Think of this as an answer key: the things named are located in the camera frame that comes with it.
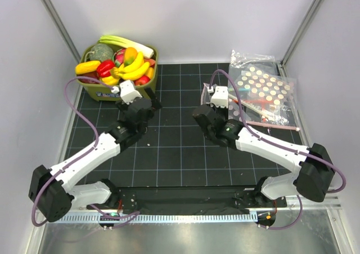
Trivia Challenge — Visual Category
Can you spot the clear pink zip bag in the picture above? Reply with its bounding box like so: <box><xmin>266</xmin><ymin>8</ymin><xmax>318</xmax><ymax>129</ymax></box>
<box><xmin>200</xmin><ymin>83</ymin><xmax>242</xmax><ymax>121</ymax></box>

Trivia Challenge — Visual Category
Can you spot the yellow banana bunch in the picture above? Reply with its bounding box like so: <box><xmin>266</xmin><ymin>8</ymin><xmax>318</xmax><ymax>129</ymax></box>
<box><xmin>110</xmin><ymin>52</ymin><xmax>150</xmax><ymax>81</ymax></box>

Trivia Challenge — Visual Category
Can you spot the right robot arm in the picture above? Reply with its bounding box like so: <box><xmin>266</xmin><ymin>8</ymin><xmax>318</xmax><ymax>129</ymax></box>
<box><xmin>192</xmin><ymin>104</ymin><xmax>335</xmax><ymax>207</ymax></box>

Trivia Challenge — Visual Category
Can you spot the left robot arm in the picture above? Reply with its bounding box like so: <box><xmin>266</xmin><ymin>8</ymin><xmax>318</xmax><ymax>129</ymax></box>
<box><xmin>29</xmin><ymin>86</ymin><xmax>161</xmax><ymax>222</ymax></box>

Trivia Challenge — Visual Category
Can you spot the stack of dotted zip bags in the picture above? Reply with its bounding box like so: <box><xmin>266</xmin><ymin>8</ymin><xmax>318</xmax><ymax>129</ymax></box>
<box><xmin>228</xmin><ymin>50</ymin><xmax>300</xmax><ymax>131</ymax></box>

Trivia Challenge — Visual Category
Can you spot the yellow lemon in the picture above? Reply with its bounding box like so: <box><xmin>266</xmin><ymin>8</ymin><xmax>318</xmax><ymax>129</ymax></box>
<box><xmin>145</xmin><ymin>66</ymin><xmax>155</xmax><ymax>80</ymax></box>

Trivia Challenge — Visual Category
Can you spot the black grid mat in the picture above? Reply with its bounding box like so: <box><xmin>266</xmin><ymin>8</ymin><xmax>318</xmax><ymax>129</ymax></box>
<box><xmin>51</xmin><ymin>63</ymin><xmax>321</xmax><ymax>189</ymax></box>

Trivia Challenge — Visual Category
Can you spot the small yellow banana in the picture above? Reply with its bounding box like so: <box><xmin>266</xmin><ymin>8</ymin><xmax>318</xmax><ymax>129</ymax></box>
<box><xmin>100</xmin><ymin>75</ymin><xmax>120</xmax><ymax>86</ymax></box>

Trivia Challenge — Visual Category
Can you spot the olive green plastic basket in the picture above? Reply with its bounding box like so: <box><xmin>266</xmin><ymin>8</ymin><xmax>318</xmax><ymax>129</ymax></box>
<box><xmin>77</xmin><ymin>45</ymin><xmax>159</xmax><ymax>101</ymax></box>

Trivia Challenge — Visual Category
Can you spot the green white leek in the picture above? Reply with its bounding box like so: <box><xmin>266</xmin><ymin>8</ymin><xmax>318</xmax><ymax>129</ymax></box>
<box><xmin>98</xmin><ymin>35</ymin><xmax>155</xmax><ymax>59</ymax></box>

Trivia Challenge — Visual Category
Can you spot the red bell pepper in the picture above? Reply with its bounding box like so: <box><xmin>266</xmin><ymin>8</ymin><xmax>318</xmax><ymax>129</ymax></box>
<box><xmin>96</xmin><ymin>60</ymin><xmax>115</xmax><ymax>78</ymax></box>

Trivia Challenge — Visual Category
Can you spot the orange yellow mango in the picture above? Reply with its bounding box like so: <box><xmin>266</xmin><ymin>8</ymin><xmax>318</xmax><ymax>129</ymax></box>
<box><xmin>123</xmin><ymin>47</ymin><xmax>138</xmax><ymax>66</ymax></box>

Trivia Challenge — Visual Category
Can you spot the dark red apple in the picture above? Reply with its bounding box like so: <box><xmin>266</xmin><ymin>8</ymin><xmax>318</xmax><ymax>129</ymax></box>
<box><xmin>80</xmin><ymin>71</ymin><xmax>100</xmax><ymax>85</ymax></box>

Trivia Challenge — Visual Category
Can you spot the pink dragon fruit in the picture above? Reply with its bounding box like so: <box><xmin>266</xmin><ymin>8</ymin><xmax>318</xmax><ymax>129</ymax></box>
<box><xmin>112</xmin><ymin>48</ymin><xmax>126</xmax><ymax>68</ymax></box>

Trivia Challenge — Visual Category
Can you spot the yellow squash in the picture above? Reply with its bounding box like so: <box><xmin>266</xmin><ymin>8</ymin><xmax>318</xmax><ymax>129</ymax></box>
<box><xmin>75</xmin><ymin>60</ymin><xmax>101</xmax><ymax>75</ymax></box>

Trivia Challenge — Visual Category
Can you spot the green melon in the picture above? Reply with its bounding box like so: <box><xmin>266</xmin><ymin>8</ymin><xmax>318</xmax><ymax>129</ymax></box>
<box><xmin>84</xmin><ymin>43</ymin><xmax>114</xmax><ymax>62</ymax></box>

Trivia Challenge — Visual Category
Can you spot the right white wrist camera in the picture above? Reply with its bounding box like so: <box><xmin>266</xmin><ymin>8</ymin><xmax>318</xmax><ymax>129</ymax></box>
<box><xmin>210</xmin><ymin>86</ymin><xmax>229</xmax><ymax>109</ymax></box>

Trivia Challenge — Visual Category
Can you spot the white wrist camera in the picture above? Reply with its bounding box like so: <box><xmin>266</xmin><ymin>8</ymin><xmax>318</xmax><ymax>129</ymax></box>
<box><xmin>210</xmin><ymin>86</ymin><xmax>229</xmax><ymax>109</ymax></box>
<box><xmin>120</xmin><ymin>80</ymin><xmax>142</xmax><ymax>105</ymax></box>

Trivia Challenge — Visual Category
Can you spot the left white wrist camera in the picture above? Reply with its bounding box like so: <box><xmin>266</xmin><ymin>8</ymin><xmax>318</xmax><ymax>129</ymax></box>
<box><xmin>120</xmin><ymin>80</ymin><xmax>142</xmax><ymax>105</ymax></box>

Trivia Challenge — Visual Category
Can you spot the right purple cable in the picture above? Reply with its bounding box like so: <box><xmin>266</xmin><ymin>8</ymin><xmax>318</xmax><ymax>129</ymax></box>
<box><xmin>207</xmin><ymin>69</ymin><xmax>347</xmax><ymax>231</ymax></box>

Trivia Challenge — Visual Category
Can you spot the purple cable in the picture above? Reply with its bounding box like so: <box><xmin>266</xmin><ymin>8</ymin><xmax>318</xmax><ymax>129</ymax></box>
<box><xmin>207</xmin><ymin>69</ymin><xmax>347</xmax><ymax>231</ymax></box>
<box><xmin>30</xmin><ymin>77</ymin><xmax>141</xmax><ymax>228</ymax></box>

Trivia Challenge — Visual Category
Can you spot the right aluminium frame post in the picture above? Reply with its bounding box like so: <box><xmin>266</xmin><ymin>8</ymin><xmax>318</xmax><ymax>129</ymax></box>
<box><xmin>281</xmin><ymin>0</ymin><xmax>324</xmax><ymax>68</ymax></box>

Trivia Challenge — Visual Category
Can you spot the aluminium frame post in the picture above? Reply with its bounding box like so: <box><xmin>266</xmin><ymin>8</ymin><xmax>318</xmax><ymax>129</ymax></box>
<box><xmin>40</xmin><ymin>0</ymin><xmax>81</xmax><ymax>62</ymax></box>
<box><xmin>281</xmin><ymin>0</ymin><xmax>324</xmax><ymax>68</ymax></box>

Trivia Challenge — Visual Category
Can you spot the slotted cable duct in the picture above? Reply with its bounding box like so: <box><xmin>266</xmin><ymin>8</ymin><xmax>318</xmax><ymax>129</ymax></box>
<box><xmin>56</xmin><ymin>211</ymin><xmax>258</xmax><ymax>224</ymax></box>

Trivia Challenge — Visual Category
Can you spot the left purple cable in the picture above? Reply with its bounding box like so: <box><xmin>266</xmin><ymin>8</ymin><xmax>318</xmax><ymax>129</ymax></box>
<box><xmin>30</xmin><ymin>77</ymin><xmax>141</xmax><ymax>228</ymax></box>

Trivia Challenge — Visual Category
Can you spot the left aluminium frame post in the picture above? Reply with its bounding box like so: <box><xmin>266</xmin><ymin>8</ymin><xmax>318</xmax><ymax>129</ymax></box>
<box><xmin>40</xmin><ymin>0</ymin><xmax>81</xmax><ymax>62</ymax></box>

